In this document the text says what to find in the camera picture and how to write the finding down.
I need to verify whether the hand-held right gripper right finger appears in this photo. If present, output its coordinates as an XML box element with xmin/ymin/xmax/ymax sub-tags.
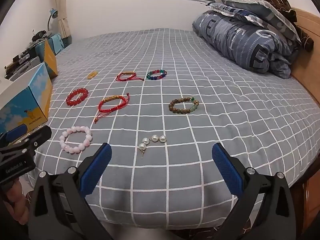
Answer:
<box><xmin>212</xmin><ymin>142</ymin><xmax>297</xmax><ymax>240</ymax></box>

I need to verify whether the black device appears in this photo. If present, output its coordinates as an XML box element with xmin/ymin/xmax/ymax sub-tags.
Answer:
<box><xmin>32</xmin><ymin>30</ymin><xmax>47</xmax><ymax>41</ymax></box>

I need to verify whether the white pearl earring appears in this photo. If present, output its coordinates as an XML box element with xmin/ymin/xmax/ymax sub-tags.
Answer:
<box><xmin>138</xmin><ymin>134</ymin><xmax>167</xmax><ymax>158</ymax></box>

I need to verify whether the pink bead bracelet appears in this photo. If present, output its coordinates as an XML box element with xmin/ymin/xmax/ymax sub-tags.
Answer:
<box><xmin>59</xmin><ymin>126</ymin><xmax>93</xmax><ymax>153</ymax></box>

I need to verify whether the multicoloured bead bracelet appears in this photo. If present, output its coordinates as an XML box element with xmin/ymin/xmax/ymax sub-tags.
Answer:
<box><xmin>146</xmin><ymin>69</ymin><xmax>167</xmax><ymax>81</ymax></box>

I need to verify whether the folded blue printed quilt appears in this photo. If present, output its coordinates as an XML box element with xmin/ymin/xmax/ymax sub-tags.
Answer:
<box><xmin>192</xmin><ymin>10</ymin><xmax>299</xmax><ymax>80</ymax></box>

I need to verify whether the brown wooden bead bracelet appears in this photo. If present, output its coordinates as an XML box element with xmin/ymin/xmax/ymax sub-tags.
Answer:
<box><xmin>168</xmin><ymin>96</ymin><xmax>200</xmax><ymax>115</ymax></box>

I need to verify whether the red bead bracelet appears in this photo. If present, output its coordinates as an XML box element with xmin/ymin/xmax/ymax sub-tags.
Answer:
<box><xmin>66</xmin><ymin>88</ymin><xmax>89</xmax><ymax>107</ymax></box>

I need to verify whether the person's left hand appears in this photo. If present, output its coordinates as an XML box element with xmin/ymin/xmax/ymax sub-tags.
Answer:
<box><xmin>0</xmin><ymin>179</ymin><xmax>30</xmax><ymax>225</ymax></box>

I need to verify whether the red cord bracelet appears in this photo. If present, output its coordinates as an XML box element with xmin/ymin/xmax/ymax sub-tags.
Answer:
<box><xmin>94</xmin><ymin>93</ymin><xmax>130</xmax><ymax>124</ymax></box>
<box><xmin>116</xmin><ymin>71</ymin><xmax>145</xmax><ymax>82</ymax></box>

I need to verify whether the blue desk lamp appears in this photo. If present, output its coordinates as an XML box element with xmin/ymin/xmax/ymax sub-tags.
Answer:
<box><xmin>47</xmin><ymin>8</ymin><xmax>58</xmax><ymax>34</ymax></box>

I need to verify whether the wooden bed frame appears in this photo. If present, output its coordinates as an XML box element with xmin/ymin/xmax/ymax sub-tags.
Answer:
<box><xmin>289</xmin><ymin>7</ymin><xmax>320</xmax><ymax>230</ymax></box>

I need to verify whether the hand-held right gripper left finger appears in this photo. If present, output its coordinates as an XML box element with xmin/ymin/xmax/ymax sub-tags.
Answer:
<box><xmin>29</xmin><ymin>142</ymin><xmax>113</xmax><ymax>240</ymax></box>

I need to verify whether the beige curtain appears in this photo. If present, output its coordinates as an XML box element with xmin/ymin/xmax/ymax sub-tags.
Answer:
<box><xmin>51</xmin><ymin>0</ymin><xmax>72</xmax><ymax>37</ymax></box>

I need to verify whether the grey checked bed sheet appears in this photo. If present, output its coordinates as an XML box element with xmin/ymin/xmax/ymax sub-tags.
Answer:
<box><xmin>24</xmin><ymin>27</ymin><xmax>314</xmax><ymax>230</ymax></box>

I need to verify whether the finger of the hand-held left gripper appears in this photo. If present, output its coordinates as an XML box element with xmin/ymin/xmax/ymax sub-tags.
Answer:
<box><xmin>0</xmin><ymin>125</ymin><xmax>52</xmax><ymax>159</ymax></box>
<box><xmin>0</xmin><ymin>124</ymin><xmax>27</xmax><ymax>147</ymax></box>

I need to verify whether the blue and yellow cardboard box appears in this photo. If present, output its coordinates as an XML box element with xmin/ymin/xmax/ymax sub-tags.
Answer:
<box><xmin>0</xmin><ymin>39</ymin><xmax>59</xmax><ymax>140</ymax></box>

